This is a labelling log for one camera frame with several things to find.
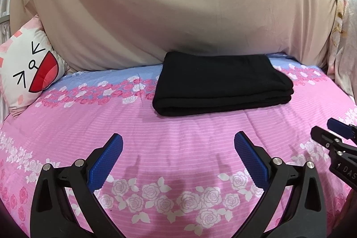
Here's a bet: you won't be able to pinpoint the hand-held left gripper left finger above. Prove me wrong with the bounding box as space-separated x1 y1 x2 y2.
30 133 126 238

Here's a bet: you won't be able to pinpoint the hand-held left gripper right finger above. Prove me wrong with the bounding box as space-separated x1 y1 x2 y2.
234 131 327 238

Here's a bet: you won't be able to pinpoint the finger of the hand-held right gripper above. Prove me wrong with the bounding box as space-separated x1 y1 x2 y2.
327 118 357 141
310 126 344 150

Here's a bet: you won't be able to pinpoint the grey metal rail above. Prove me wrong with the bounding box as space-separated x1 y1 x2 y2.
0 0 13 40

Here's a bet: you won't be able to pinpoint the black pants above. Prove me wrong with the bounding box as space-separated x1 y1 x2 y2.
152 51 295 117

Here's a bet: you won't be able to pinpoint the white cat face pillow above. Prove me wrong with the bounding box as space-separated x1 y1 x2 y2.
0 16 70 118

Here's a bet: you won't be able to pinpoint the beige backdrop cloth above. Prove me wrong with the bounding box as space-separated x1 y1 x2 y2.
10 0 342 72

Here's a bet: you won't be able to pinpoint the pink floral bedsheet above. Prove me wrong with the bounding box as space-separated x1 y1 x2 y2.
0 52 357 238

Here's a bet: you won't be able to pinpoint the pale floral curtain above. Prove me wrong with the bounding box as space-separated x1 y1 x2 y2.
326 0 357 99

